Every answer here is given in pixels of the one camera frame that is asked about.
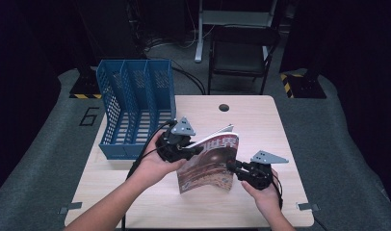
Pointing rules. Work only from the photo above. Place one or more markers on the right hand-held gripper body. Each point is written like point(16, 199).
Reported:
point(262, 171)

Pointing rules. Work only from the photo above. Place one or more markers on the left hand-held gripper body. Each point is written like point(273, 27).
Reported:
point(174, 144)

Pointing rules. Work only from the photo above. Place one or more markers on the red cover magazine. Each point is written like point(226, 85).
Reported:
point(209, 166)

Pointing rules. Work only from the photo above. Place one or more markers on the blue plastic file rack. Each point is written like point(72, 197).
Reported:
point(158, 80)

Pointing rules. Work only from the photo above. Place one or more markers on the person's right hand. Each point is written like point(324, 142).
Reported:
point(264, 199)

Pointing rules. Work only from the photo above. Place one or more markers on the person's left hand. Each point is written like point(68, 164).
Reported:
point(153, 170)

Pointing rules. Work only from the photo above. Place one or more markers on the black striped stand base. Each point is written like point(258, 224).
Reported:
point(86, 86)
point(304, 86)

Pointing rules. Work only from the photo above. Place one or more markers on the black folding chair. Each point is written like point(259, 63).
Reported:
point(243, 57)

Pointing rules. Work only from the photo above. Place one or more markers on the white metal stand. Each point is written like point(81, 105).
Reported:
point(232, 17)

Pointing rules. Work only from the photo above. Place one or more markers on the grey table bracket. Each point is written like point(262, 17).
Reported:
point(307, 207)
point(70, 207)

